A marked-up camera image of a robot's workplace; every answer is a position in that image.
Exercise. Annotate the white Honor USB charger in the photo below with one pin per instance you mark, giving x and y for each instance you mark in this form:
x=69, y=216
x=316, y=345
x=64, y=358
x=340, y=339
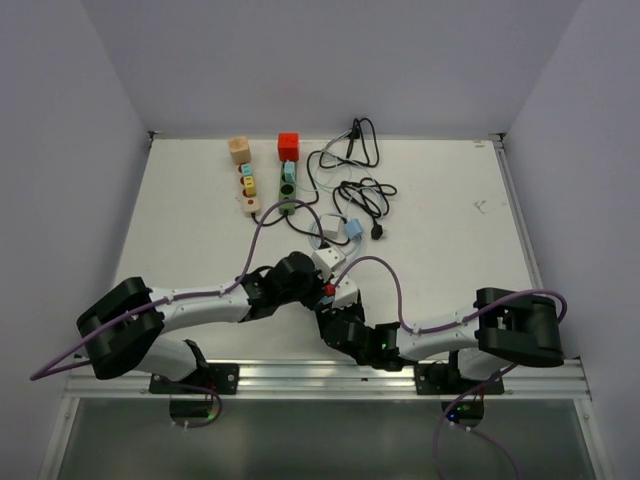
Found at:
x=332, y=225

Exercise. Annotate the red cube adapter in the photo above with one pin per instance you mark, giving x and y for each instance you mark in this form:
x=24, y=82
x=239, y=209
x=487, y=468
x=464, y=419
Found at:
x=288, y=146

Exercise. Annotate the black plug head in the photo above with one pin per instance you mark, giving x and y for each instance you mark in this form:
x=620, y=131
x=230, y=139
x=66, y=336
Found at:
x=377, y=232

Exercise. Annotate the beige power strip red sockets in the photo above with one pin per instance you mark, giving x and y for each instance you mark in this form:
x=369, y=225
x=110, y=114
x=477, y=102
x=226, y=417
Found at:
x=250, y=206

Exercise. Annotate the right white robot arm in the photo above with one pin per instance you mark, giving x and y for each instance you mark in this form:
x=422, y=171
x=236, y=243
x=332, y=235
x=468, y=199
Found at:
x=498, y=329

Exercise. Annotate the light teal charger green strip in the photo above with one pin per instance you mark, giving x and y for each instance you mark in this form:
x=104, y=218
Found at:
x=289, y=172

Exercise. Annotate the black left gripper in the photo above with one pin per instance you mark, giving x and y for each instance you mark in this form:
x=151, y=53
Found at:
x=310, y=301

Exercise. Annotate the green power strip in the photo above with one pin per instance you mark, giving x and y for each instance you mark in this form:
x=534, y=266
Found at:
x=287, y=192

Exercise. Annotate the light blue USB charger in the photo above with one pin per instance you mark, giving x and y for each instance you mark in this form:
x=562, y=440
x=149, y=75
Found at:
x=353, y=229

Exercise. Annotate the beige wooden cube adapter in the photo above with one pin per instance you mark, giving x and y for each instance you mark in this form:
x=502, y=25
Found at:
x=239, y=150

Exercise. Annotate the aluminium rail table edge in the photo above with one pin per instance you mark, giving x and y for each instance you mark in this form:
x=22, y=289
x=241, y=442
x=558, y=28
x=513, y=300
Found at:
x=338, y=380

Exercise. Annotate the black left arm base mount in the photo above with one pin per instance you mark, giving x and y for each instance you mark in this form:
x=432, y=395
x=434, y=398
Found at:
x=207, y=378

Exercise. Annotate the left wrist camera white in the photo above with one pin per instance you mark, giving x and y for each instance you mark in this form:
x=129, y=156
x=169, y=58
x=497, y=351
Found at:
x=327, y=260

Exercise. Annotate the teal charger on beige strip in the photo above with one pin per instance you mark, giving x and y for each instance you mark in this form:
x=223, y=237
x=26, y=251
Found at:
x=246, y=169

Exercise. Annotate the yellow USB charger cube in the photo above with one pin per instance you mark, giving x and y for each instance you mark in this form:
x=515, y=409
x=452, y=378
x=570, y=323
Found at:
x=249, y=186

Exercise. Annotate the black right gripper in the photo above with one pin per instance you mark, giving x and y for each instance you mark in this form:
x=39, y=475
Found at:
x=326, y=314

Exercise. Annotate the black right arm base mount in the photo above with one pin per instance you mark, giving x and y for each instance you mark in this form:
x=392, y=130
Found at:
x=445, y=375

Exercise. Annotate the round light blue socket hub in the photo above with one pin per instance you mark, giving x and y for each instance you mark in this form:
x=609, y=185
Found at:
x=324, y=302

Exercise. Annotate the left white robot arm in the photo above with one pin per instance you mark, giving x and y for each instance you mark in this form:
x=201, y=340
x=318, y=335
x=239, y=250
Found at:
x=124, y=330

